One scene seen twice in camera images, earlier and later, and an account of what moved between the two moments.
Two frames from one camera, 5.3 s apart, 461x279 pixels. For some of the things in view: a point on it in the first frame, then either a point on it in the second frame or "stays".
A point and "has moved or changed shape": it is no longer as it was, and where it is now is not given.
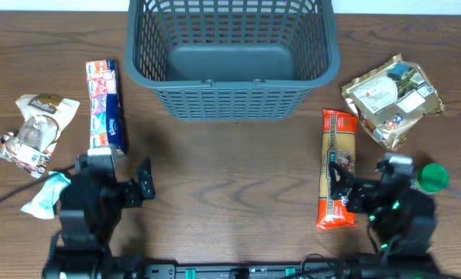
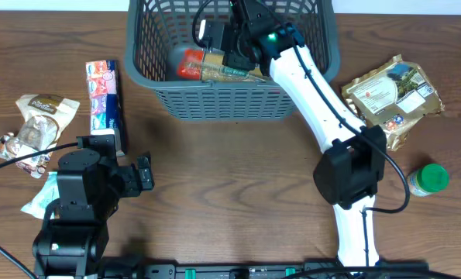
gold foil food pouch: [391, 100] stays
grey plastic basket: [231, 60] stays
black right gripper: [362, 189] → [235, 63]
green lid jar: [433, 177] stays
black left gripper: [137, 194] → [135, 183]
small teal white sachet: [43, 204] stays
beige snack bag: [45, 116] stays
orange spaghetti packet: [339, 134] has moved or changed shape
